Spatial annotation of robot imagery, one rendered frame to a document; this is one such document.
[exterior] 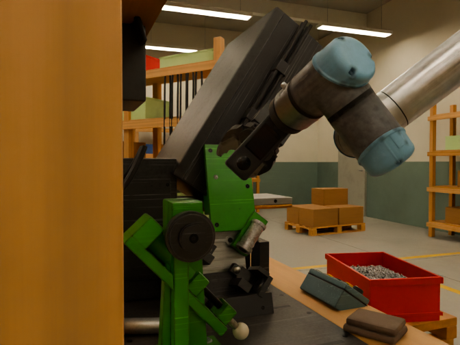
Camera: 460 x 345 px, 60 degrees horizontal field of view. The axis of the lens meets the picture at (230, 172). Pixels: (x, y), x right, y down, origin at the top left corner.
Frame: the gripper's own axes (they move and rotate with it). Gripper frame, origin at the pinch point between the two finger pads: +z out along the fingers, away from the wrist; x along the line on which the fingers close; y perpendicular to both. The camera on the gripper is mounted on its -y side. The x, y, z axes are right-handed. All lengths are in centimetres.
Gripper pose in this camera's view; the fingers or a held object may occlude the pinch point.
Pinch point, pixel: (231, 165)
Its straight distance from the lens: 80.8
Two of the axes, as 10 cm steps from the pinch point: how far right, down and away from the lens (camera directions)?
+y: 5.1, -6.5, 5.7
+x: -7.4, -6.7, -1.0
